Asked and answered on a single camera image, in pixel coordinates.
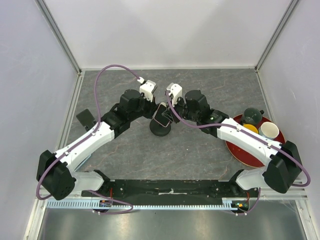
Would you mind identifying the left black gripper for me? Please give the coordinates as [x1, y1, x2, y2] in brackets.
[127, 91, 157, 121]

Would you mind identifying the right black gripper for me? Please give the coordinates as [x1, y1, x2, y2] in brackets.
[165, 94, 201, 123]

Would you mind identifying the black phone stand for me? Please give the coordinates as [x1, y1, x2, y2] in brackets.
[149, 110, 173, 137]

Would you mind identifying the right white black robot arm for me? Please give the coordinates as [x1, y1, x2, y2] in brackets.
[191, 113, 306, 197]

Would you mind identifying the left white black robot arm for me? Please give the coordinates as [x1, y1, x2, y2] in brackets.
[36, 89, 157, 200]

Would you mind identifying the small black phone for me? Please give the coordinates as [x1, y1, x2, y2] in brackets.
[76, 108, 97, 132]

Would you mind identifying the light blue phone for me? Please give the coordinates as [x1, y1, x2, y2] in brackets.
[75, 154, 92, 171]

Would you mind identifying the dark green cup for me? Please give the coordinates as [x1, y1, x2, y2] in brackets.
[240, 107, 265, 126]

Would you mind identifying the yellow cup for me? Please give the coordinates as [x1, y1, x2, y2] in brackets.
[243, 123, 259, 134]

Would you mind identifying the white blue mug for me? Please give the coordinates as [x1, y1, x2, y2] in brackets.
[258, 122, 280, 140]

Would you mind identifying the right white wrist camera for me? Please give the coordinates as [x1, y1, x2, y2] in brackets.
[166, 82, 183, 107]

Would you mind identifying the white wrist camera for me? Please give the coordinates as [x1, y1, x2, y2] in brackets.
[137, 77, 157, 102]
[166, 82, 183, 107]

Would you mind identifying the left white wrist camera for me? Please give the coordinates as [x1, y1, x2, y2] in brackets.
[137, 77, 157, 102]

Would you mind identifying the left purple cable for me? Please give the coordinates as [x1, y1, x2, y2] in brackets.
[36, 64, 145, 215]

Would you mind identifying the purple cable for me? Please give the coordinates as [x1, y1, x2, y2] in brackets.
[36, 64, 145, 215]
[166, 91, 312, 216]

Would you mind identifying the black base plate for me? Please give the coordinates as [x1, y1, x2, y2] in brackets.
[96, 179, 259, 199]

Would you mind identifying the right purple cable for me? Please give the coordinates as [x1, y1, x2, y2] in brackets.
[166, 91, 312, 216]

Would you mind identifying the light blue cable duct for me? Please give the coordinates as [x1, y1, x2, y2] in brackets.
[46, 198, 238, 211]

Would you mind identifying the left aluminium frame post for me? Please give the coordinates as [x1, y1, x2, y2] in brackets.
[35, 0, 82, 75]

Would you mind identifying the aluminium frame post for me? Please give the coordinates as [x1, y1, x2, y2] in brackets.
[254, 0, 300, 73]
[35, 0, 82, 75]

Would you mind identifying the right aluminium frame post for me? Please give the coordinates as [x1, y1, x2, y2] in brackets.
[254, 0, 300, 73]

